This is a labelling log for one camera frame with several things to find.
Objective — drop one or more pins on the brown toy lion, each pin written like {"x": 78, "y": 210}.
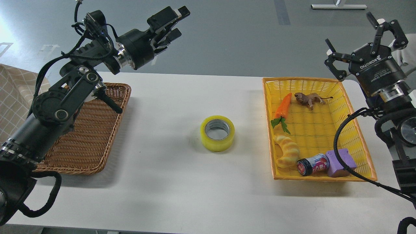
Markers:
{"x": 310, "y": 99}

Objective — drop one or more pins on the yellow toy croissant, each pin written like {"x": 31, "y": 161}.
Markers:
{"x": 290, "y": 151}

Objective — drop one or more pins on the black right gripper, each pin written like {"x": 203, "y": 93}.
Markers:
{"x": 372, "y": 65}

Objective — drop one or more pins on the orange toy carrot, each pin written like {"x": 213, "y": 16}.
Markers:
{"x": 281, "y": 114}

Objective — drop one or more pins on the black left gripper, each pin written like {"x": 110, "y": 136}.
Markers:
{"x": 135, "y": 48}

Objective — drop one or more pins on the brown wicker basket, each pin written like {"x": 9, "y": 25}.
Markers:
{"x": 85, "y": 150}

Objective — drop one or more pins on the yellow plastic basket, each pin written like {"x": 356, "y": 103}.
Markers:
{"x": 312, "y": 130}

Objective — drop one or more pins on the purple foam block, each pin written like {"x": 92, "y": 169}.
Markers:
{"x": 335, "y": 168}

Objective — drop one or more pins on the beige checkered cloth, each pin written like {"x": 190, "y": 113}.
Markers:
{"x": 17, "y": 88}

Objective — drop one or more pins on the seated person brown jacket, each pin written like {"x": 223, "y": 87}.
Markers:
{"x": 406, "y": 59}

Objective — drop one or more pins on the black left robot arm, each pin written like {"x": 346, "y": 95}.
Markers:
{"x": 63, "y": 85}

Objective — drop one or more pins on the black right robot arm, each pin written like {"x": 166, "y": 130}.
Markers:
{"x": 394, "y": 113}

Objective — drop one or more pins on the small red can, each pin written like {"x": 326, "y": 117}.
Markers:
{"x": 312, "y": 165}

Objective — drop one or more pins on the yellow tape roll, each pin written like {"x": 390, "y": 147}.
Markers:
{"x": 217, "y": 122}

